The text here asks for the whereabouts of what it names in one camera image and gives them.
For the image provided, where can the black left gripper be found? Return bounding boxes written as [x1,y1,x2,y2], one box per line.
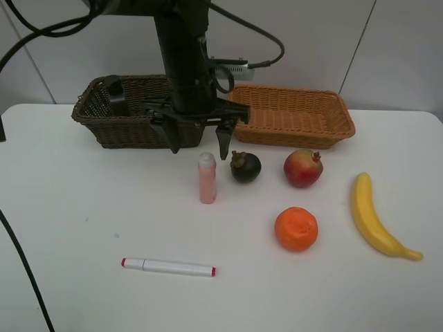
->
[143,82,251,160]

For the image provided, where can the pink bottle white cap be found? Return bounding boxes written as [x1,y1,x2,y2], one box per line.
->
[198,152,217,204]

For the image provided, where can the dark purple mangosteen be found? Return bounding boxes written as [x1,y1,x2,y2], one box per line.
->
[230,151,262,184]

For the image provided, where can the dark green bottle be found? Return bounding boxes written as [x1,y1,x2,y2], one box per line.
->
[103,75,130,117]

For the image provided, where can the red pomegranate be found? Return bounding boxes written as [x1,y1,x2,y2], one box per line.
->
[283,149,323,188]

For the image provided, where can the orange tangerine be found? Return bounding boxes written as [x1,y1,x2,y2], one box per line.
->
[274,207,318,252]

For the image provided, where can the white marker pink caps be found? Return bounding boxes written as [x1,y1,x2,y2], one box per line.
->
[121,257,217,277]

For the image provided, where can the yellow banana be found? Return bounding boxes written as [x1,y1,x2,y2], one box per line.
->
[350,172,423,261]

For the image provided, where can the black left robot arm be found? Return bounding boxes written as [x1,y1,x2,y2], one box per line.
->
[86,1,250,160]

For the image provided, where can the orange wicker basket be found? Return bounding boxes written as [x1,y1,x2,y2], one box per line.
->
[228,84,356,149]

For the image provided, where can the dark brown wicker basket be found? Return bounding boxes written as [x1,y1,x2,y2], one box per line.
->
[71,74,216,150]

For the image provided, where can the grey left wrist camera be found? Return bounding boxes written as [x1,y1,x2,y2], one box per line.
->
[210,59,255,81]

